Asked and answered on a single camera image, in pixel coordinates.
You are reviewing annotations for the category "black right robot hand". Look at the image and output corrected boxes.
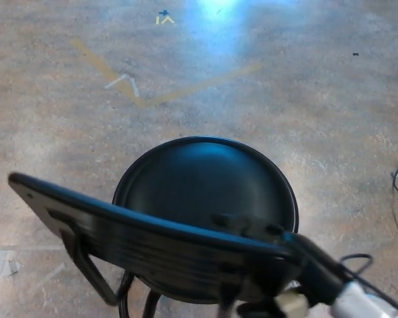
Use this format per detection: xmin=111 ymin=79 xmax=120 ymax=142
xmin=212 ymin=212 xmax=348 ymax=318

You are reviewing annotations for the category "tan floor tape line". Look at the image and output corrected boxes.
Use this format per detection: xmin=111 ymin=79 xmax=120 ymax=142
xmin=142 ymin=62 xmax=263 ymax=109
xmin=69 ymin=36 xmax=146 ymax=109

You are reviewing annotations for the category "thin worn white tape strip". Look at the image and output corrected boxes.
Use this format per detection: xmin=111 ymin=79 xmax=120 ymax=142
xmin=29 ymin=262 xmax=66 ymax=293

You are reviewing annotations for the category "long faint white tape line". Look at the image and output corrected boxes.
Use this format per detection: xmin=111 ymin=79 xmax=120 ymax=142
xmin=0 ymin=245 xmax=64 ymax=251

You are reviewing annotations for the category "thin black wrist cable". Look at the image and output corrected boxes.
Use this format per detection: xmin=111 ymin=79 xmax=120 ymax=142
xmin=340 ymin=253 xmax=398 ymax=315

